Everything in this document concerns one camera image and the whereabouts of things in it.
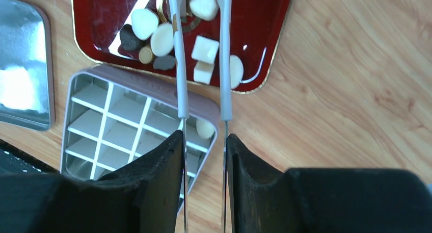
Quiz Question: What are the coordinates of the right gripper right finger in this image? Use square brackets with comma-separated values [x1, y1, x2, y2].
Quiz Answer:
[227, 134, 431, 232]

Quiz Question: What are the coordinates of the dark round chocolate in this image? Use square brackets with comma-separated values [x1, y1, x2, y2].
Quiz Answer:
[119, 24, 145, 51]

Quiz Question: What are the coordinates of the white round chocolate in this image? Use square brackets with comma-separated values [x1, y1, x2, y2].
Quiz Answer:
[230, 55, 244, 90]

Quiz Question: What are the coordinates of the silver compartment tin box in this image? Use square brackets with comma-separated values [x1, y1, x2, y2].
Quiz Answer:
[60, 65, 220, 188]

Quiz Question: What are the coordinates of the white heart chocolate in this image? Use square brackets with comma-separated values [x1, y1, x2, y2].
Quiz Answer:
[131, 9, 159, 40]

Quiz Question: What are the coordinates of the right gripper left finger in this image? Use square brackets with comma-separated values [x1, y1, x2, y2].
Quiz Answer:
[1, 130, 183, 232]

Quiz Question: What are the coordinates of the white triangular chocolate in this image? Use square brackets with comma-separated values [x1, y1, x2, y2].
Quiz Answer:
[189, 0, 219, 21]

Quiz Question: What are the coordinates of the dark grey chocolate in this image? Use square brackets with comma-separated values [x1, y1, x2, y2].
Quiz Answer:
[153, 55, 176, 70]

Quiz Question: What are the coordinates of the white small square chocolate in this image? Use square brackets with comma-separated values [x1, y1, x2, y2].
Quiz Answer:
[193, 61, 214, 85]

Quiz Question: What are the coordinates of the silver tin lid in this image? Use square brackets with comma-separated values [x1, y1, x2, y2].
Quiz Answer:
[1, 0, 55, 131]

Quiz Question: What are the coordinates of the white oval chocolate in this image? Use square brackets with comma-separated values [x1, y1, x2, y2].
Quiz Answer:
[150, 23, 174, 57]

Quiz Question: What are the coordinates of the tan round chocolate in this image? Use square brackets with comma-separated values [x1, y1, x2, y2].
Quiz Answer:
[138, 45, 156, 64]

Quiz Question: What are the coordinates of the red lacquer tray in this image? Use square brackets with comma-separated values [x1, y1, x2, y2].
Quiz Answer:
[71, 0, 291, 94]

